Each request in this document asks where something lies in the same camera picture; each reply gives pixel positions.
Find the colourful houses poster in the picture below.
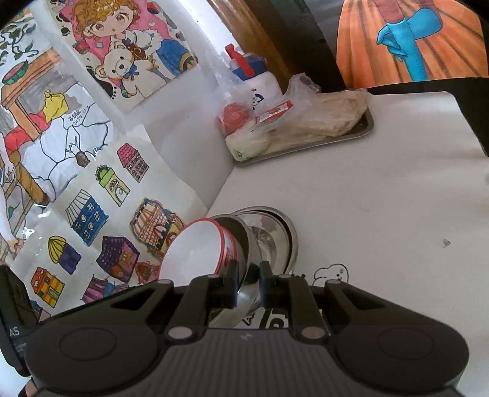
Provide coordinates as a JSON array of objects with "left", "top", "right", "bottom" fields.
[{"left": 8, "top": 130, "right": 209, "bottom": 317}]

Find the white bottle with blue cap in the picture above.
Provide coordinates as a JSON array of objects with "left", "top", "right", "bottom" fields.
[{"left": 225, "top": 44, "right": 283, "bottom": 111}]

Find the orange dress girl poster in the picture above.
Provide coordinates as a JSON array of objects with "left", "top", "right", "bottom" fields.
[{"left": 336, "top": 0, "right": 489, "bottom": 88}]

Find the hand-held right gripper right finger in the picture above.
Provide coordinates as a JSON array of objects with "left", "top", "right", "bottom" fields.
[{"left": 259, "top": 261, "right": 406, "bottom": 340}]

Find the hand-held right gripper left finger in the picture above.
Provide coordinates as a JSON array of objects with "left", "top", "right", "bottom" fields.
[{"left": 92, "top": 260, "right": 241, "bottom": 341}]

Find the rectangular steel tray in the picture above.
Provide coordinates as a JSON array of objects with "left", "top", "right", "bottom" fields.
[{"left": 229, "top": 109, "right": 375, "bottom": 166}]

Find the stainless steel bowl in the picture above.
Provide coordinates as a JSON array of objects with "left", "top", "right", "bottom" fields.
[{"left": 210, "top": 214, "right": 264, "bottom": 306}]

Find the boy with fan poster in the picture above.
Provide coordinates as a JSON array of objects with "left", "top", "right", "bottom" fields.
[{"left": 0, "top": 23, "right": 115, "bottom": 260}]

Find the red labelled packet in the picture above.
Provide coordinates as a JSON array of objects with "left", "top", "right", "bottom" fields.
[{"left": 254, "top": 100, "right": 295, "bottom": 126}]

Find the white food packet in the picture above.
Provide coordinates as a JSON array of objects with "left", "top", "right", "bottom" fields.
[{"left": 225, "top": 126, "right": 276, "bottom": 161}]

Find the thin clear plastic bag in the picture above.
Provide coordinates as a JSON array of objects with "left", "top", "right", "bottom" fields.
[{"left": 206, "top": 57, "right": 255, "bottom": 134}]

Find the clear bag of flatbread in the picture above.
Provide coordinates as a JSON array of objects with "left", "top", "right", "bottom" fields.
[{"left": 263, "top": 74, "right": 371, "bottom": 153}]

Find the girl with teddy bear poster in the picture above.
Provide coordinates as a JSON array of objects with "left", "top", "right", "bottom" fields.
[{"left": 46, "top": 0, "right": 199, "bottom": 112}]

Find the red tomato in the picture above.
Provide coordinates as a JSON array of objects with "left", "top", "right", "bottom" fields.
[{"left": 219, "top": 104, "right": 251, "bottom": 134}]

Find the dark wooden door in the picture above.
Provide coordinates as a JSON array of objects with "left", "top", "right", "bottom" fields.
[{"left": 244, "top": 0, "right": 346, "bottom": 96}]

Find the brown wooden door frame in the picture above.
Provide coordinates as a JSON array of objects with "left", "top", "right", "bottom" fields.
[{"left": 206, "top": 0, "right": 293, "bottom": 77}]

